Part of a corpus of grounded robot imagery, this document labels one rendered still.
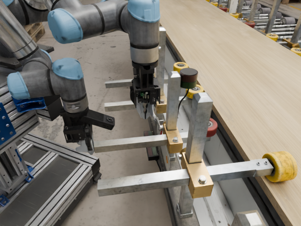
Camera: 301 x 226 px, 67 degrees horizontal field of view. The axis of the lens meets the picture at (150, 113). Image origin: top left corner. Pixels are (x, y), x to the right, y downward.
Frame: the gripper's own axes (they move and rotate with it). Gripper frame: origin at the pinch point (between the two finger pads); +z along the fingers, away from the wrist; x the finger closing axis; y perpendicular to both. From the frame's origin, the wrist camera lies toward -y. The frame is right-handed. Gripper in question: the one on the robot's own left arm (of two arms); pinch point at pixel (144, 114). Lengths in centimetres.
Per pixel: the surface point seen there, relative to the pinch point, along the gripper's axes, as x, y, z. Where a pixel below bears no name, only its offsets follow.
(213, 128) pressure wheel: 24.5, 1.2, 8.1
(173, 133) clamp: 10.6, -1.9, 11.7
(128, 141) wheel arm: -6.1, -1.6, 12.7
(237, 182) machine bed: 30.7, 14.9, 22.6
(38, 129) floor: -89, -121, 99
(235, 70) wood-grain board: 54, -42, 9
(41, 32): -148, -411, 94
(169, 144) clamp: 8.2, 3.0, 11.9
